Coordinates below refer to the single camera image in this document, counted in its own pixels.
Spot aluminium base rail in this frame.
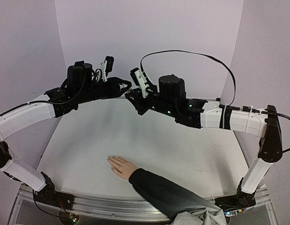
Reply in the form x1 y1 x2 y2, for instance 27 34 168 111
10 185 276 224

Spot grey fabric garment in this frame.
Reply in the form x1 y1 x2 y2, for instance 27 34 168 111
170 208 227 225

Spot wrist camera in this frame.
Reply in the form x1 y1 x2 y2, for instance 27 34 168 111
100 56 114 82
130 67 158 98

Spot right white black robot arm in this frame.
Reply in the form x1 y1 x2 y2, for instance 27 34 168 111
125 75 283 211

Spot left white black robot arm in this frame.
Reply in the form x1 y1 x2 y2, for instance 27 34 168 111
0 56 132 205

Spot clear nail polish bottle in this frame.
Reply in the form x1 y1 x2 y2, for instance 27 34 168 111
126 88 139 93

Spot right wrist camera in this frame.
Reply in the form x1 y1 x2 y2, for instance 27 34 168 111
130 67 158 98

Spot mannequin hand on table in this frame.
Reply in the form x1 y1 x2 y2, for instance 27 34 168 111
107 156 138 180

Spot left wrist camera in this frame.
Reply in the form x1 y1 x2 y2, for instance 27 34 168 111
100 56 114 82

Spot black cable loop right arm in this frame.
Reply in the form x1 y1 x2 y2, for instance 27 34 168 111
140 50 237 106

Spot left arm base cable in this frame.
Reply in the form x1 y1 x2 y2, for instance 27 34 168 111
31 187 63 218

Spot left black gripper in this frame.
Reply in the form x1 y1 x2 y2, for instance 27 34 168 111
77 76 132 104

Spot black sleeved forearm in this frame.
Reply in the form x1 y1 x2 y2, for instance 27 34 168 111
129 168 221 219

